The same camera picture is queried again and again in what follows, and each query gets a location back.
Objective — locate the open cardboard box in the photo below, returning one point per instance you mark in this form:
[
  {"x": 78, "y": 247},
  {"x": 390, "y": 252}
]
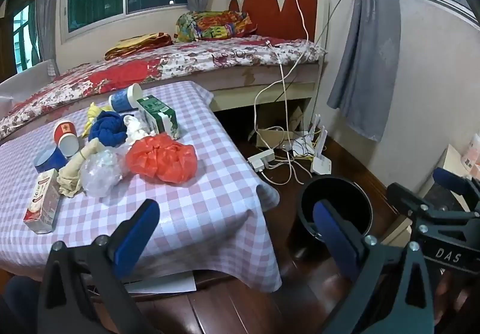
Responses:
[{"x": 270, "y": 137}]

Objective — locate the blue cloth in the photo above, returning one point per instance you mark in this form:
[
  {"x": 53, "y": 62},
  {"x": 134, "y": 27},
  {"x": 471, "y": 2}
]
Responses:
[{"x": 108, "y": 131}]

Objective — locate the red white carton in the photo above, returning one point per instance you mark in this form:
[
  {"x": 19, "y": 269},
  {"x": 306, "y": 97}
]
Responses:
[{"x": 43, "y": 202}]

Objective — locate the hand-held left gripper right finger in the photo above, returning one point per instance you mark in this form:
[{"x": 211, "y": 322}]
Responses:
[{"x": 335, "y": 240}]

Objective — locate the black trash bin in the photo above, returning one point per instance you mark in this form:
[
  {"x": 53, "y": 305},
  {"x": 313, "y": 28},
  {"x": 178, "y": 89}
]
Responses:
[{"x": 337, "y": 189}]

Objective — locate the red plastic bag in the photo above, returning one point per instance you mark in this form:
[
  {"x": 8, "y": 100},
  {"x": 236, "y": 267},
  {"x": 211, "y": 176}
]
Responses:
[{"x": 161, "y": 159}]

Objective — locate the person's leg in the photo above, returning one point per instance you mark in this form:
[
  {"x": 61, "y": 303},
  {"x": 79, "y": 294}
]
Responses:
[{"x": 18, "y": 296}]

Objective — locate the pink packet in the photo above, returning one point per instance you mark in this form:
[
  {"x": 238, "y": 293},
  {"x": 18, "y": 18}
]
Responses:
[{"x": 473, "y": 153}]

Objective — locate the white cloth cover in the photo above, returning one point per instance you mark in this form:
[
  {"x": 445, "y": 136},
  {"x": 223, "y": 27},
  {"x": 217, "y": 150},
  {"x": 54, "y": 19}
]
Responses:
[{"x": 26, "y": 82}]

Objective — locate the beige box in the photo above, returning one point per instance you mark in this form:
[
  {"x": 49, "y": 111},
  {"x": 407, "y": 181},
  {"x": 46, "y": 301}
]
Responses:
[{"x": 397, "y": 230}]

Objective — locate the red floral bedspread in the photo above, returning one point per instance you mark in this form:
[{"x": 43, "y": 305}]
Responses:
[{"x": 187, "y": 60}]

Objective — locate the small side window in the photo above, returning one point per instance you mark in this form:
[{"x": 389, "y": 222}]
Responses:
[{"x": 24, "y": 37}]

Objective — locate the beige cloth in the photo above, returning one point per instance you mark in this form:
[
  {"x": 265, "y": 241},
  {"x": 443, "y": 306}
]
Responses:
[{"x": 73, "y": 172}]

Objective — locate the folded yellow red blanket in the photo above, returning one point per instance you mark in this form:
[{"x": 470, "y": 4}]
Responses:
[{"x": 138, "y": 43}]

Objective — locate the pink checked tablecloth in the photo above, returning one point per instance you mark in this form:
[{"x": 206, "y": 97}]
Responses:
[{"x": 210, "y": 176}]

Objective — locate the green milk carton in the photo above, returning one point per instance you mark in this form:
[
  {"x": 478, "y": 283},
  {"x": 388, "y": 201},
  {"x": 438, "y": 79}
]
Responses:
[{"x": 152, "y": 108}]

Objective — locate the white paper sheet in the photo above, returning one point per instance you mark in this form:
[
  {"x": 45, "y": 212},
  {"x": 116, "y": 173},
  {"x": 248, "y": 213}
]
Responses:
[{"x": 165, "y": 283}]

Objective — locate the dark blue paper cup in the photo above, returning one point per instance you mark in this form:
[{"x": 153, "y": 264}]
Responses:
[{"x": 52, "y": 163}]

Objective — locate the red paper cup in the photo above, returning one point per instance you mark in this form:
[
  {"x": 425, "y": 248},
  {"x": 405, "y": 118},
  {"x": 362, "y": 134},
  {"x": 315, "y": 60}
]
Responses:
[{"x": 63, "y": 133}]

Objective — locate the long grey curtain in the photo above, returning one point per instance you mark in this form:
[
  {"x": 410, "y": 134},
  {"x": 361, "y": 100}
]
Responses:
[{"x": 367, "y": 48}]

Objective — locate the yellow cloth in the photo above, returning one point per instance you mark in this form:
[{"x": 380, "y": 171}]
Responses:
[{"x": 94, "y": 117}]

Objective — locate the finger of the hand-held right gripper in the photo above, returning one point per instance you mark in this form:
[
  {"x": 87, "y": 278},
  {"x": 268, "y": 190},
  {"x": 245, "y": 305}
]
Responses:
[
  {"x": 450, "y": 178},
  {"x": 407, "y": 197}
]

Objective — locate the colourful printed pillow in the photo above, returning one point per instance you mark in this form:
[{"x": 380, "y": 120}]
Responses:
[{"x": 213, "y": 24}]

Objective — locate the red heart-shaped headboard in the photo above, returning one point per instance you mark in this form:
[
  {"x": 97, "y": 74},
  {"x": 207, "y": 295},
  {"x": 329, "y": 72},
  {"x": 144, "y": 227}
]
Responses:
[{"x": 270, "y": 7}]

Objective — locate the beige bed frame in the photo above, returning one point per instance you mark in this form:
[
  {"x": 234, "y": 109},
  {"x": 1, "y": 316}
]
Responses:
[{"x": 240, "y": 88}]

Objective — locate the white cloth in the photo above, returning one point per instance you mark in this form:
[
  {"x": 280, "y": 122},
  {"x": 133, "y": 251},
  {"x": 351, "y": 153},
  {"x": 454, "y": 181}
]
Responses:
[{"x": 135, "y": 129}]

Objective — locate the clear plastic bag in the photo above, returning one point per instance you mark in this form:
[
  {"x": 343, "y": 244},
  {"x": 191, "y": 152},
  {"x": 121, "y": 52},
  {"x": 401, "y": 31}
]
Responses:
[{"x": 101, "y": 172}]

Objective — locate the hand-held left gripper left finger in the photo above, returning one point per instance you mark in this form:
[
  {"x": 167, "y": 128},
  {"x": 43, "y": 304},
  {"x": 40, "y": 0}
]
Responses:
[{"x": 137, "y": 232}]

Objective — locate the white power strip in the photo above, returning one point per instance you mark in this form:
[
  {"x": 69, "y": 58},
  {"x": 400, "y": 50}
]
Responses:
[{"x": 260, "y": 160}]

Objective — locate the white bedside cabinet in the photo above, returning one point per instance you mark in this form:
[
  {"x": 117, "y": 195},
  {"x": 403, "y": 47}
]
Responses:
[{"x": 455, "y": 165}]

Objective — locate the blue white paper cup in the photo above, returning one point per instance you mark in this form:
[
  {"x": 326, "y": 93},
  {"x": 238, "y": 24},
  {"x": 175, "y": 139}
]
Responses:
[{"x": 122, "y": 99}]

